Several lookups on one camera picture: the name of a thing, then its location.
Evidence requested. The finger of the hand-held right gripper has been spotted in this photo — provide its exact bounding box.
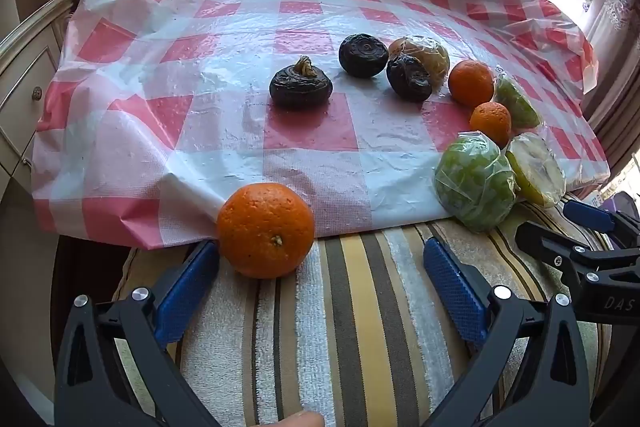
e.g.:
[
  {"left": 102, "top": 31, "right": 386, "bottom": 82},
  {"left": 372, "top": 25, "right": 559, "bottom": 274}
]
[
  {"left": 515, "top": 221, "right": 640, "bottom": 293},
  {"left": 562, "top": 199, "right": 640, "bottom": 250}
]

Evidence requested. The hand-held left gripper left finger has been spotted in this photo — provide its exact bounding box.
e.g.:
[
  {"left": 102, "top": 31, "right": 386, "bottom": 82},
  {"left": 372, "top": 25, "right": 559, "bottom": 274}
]
[{"left": 52, "top": 239, "right": 222, "bottom": 427}]

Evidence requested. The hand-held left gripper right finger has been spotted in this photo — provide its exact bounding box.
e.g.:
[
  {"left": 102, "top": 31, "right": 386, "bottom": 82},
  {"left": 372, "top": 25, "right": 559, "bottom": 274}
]
[{"left": 422, "top": 237, "right": 593, "bottom": 427}]

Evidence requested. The yellow fruit half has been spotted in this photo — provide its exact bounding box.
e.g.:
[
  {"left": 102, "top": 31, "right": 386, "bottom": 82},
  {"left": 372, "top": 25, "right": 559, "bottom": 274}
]
[{"left": 505, "top": 133, "right": 567, "bottom": 208}]

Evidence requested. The large orange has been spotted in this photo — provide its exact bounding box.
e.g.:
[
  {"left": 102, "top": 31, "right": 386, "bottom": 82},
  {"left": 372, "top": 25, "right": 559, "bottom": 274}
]
[{"left": 216, "top": 183, "right": 316, "bottom": 280}]

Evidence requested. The large green fruit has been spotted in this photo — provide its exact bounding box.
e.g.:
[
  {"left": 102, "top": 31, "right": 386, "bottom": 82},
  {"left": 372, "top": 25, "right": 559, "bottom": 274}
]
[{"left": 434, "top": 132, "right": 518, "bottom": 234}]

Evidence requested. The water chestnut with stem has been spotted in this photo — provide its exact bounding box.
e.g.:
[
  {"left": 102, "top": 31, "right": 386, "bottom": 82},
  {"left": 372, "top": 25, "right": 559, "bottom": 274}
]
[{"left": 269, "top": 55, "right": 335, "bottom": 110}]

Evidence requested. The person's left hand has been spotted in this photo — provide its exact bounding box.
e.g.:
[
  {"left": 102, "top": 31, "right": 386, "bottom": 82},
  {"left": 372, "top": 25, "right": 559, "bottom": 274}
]
[{"left": 272, "top": 411, "right": 326, "bottom": 427}]

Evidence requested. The brown drape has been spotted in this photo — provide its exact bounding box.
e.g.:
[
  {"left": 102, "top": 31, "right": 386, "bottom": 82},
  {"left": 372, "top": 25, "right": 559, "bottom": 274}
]
[{"left": 582, "top": 57, "right": 640, "bottom": 192}]

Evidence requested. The striped towel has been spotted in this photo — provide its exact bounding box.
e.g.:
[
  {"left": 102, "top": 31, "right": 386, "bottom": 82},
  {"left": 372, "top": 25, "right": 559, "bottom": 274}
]
[{"left": 112, "top": 192, "right": 613, "bottom": 427}]

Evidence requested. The wrapped green fruit piece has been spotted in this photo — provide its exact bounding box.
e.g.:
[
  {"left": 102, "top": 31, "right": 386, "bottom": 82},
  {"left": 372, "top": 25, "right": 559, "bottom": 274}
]
[{"left": 492, "top": 74, "right": 543, "bottom": 130}]

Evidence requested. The small orange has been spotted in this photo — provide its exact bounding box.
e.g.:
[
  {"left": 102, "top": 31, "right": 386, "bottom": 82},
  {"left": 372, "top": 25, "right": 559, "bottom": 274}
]
[{"left": 469, "top": 102, "right": 513, "bottom": 146}]

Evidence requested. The medium orange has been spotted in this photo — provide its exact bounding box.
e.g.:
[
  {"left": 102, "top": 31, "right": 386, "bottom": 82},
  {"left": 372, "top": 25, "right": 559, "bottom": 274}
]
[{"left": 448, "top": 60, "right": 496, "bottom": 108}]

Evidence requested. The dark water chestnut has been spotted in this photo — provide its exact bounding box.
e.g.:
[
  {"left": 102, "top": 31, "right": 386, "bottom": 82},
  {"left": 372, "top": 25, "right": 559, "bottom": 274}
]
[
  {"left": 338, "top": 34, "right": 390, "bottom": 79},
  {"left": 386, "top": 53, "right": 434, "bottom": 99}
]

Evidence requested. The wrapped brown fruit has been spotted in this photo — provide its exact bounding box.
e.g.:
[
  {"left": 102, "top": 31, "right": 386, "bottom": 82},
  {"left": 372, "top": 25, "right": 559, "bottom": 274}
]
[{"left": 389, "top": 35, "right": 451, "bottom": 88}]

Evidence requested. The red checkered plastic tablecloth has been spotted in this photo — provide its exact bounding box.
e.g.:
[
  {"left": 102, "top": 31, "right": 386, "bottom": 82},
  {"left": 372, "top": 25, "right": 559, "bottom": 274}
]
[{"left": 30, "top": 0, "right": 613, "bottom": 250}]

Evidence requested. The cream cabinet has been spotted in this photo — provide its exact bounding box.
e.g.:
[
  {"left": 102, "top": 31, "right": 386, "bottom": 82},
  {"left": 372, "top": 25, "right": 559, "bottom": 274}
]
[{"left": 0, "top": 0, "right": 78, "bottom": 208}]

